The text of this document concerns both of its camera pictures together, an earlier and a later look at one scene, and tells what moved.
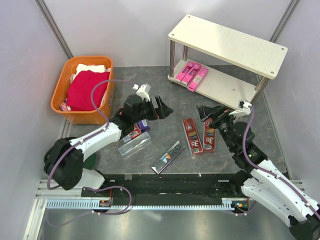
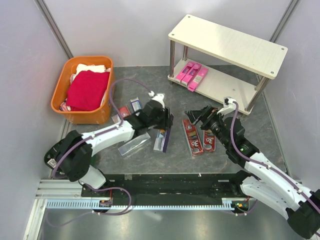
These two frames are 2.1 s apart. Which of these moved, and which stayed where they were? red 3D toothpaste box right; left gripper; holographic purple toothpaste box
Moved: left gripper; holographic purple toothpaste box
Stayed: red 3D toothpaste box right
